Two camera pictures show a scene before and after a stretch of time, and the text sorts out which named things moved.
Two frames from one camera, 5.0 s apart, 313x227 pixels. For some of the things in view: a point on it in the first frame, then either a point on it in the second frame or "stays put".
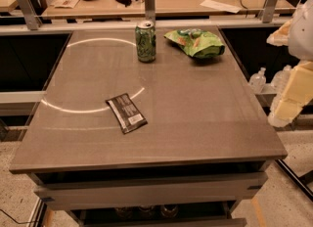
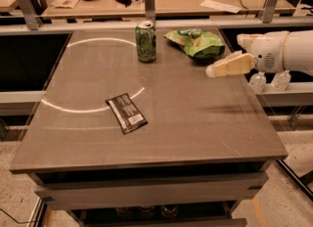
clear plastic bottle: [257, 80] stays put
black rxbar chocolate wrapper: [126, 112] stays put
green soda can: [146, 41] stays put
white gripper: [303, 35] to [269, 52]
